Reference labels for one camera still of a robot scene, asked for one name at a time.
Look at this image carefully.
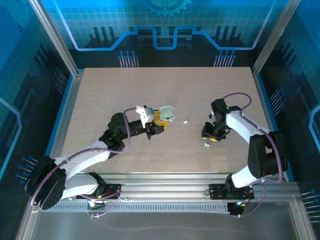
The green earbud charging case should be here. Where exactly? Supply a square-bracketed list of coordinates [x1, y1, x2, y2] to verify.
[158, 104, 175, 123]

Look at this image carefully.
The right small control box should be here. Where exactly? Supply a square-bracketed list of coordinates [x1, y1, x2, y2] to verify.
[227, 201, 247, 218]

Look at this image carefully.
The small control box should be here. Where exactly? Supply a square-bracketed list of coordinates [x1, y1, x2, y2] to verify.
[227, 201, 247, 218]
[86, 199, 106, 211]

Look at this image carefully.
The left small control box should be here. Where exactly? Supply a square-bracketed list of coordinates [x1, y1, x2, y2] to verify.
[86, 199, 106, 211]

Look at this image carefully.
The right table side rail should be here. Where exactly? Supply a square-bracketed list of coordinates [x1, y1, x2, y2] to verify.
[251, 67, 300, 183]

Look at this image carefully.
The table side rail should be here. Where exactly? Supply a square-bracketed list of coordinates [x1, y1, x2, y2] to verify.
[251, 67, 300, 183]
[41, 69, 85, 176]

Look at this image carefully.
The right black mount plate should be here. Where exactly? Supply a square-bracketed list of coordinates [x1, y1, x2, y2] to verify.
[208, 183, 255, 201]

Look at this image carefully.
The black mount plate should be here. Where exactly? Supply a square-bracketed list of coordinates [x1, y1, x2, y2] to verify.
[208, 183, 255, 201]
[76, 183, 123, 201]

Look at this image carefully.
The left table side rail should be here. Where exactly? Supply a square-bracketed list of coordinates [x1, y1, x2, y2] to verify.
[41, 69, 85, 176]

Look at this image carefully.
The left black mount plate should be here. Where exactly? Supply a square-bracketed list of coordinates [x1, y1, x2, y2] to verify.
[76, 183, 123, 201]

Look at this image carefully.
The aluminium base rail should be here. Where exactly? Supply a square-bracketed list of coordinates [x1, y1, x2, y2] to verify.
[71, 172, 300, 205]

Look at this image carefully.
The slotted grey cable duct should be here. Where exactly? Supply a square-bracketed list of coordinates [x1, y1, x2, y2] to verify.
[56, 202, 232, 214]

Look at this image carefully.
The grey metal base plate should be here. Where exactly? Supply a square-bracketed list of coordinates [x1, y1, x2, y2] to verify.
[23, 211, 317, 240]

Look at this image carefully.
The right aluminium frame post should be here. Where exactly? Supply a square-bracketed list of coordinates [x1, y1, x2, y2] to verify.
[251, 0, 301, 76]

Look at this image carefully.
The aluminium frame post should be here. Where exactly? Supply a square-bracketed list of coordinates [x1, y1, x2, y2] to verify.
[27, 0, 80, 77]
[251, 0, 301, 76]

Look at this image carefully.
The left aluminium frame post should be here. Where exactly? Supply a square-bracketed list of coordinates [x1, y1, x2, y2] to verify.
[27, 0, 80, 77]

